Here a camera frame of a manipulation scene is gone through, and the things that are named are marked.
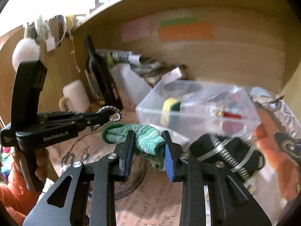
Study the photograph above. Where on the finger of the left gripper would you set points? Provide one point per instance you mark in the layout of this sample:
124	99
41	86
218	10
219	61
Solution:
75	116
76	124

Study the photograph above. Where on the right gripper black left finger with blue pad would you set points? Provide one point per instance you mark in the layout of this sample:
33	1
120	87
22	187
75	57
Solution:
84	193

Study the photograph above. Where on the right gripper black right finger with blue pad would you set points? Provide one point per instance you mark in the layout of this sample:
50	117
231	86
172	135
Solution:
229	201

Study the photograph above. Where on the black pouch with silver chain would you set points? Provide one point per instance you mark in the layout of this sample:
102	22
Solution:
241	157

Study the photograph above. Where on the green knitted sock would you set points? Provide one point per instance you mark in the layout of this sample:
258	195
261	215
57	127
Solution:
149	143

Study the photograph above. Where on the person's hand orange sleeve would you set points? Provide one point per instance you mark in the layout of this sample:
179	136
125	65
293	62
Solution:
15	196

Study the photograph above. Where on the white beige mug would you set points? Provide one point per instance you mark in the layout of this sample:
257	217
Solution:
74	98

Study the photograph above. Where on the dark wine bottle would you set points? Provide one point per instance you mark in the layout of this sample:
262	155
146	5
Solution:
99	78

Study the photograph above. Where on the orange car poster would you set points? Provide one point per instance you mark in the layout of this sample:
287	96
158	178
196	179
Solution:
278	138

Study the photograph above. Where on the vintage newspaper print mat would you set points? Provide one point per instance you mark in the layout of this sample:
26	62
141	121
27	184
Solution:
146	198

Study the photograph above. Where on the white paper box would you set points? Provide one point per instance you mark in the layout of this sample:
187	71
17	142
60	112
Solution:
134	86

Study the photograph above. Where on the white fluffy pompom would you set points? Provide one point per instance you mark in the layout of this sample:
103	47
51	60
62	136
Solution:
26	50

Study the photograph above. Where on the yellow green sponge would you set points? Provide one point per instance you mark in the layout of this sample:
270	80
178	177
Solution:
169	114

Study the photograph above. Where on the stack of magazines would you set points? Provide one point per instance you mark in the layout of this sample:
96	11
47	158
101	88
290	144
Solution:
148	68

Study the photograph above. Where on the clear plastic storage box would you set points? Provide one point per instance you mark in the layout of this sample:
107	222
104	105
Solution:
206	107

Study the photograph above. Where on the pink sticky note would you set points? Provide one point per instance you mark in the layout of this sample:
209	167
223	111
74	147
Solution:
134	30

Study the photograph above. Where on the green sticky note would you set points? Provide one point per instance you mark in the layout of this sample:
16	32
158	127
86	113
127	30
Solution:
178	21

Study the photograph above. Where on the orange sticky note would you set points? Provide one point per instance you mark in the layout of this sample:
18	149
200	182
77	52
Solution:
199	31

